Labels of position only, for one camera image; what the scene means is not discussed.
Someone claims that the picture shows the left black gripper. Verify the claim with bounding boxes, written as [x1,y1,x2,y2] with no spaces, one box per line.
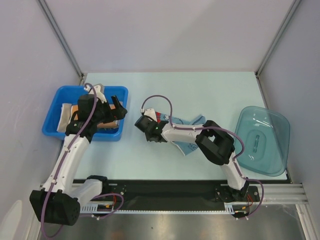
[91,95,127,125]

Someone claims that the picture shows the orange polka dot towel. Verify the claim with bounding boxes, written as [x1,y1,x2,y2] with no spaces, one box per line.
[71,103,123,126]

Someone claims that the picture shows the light blue Doraemon towel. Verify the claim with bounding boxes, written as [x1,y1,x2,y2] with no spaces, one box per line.
[155,111,206,156]

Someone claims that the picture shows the teal beige Doraemon towel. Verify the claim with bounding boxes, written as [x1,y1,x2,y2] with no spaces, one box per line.
[56,103,72,133]

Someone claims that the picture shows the yellow white towel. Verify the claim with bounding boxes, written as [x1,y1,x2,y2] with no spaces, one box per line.
[97,120,119,130]

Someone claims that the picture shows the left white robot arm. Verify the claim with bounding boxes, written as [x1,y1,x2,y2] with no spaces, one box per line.
[29,93,128,226]

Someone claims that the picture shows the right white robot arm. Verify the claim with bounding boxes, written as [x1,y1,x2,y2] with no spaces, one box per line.
[134,115,250,201]

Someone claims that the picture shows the blue plastic bin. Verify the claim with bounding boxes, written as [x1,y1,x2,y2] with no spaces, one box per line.
[42,85,129,142]

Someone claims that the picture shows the translucent teal basket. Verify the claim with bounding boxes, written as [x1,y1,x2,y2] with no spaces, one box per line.
[235,106,291,177]

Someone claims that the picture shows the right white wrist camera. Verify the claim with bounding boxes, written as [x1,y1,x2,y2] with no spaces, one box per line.
[139,108,157,122]

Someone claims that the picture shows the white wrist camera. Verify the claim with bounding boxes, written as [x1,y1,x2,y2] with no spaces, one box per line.
[84,83,107,103]
[139,108,157,122]

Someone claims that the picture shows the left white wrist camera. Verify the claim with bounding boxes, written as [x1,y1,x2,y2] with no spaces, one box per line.
[84,83,107,103]

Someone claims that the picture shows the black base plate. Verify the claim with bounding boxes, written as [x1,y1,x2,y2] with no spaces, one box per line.
[72,178,291,215]

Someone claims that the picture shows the white slotted cable duct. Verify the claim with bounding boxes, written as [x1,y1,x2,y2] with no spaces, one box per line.
[79,201,266,216]

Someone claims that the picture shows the aluminium frame rail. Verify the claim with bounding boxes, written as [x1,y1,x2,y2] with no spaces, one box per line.
[257,182,308,204]

